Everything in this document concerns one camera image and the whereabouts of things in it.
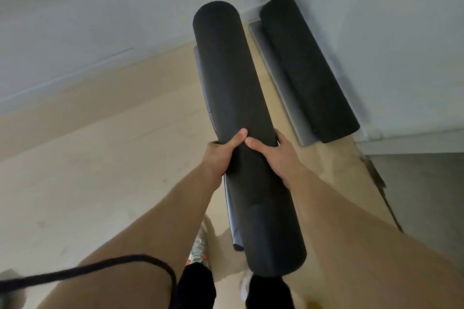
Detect person's right forearm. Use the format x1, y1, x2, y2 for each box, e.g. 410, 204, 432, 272
286, 168, 464, 309

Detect black cable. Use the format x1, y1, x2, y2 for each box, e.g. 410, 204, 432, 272
0, 254, 178, 309

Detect person's left forearm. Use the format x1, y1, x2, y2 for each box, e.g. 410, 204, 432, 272
36, 170, 223, 309

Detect black trousers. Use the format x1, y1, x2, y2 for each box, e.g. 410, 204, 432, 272
170, 262, 295, 309

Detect white right shoe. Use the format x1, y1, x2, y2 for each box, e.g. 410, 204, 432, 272
239, 270, 254, 303

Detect black exercise mat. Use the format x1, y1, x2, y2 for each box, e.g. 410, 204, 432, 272
249, 0, 361, 147
192, 1, 307, 278

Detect person's right hand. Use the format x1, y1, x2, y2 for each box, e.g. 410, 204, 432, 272
245, 128, 309, 190

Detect white and orange left shoe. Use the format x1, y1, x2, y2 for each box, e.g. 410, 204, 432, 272
186, 214, 211, 268

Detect person's left hand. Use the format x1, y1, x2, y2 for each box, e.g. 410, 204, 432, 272
201, 128, 249, 180

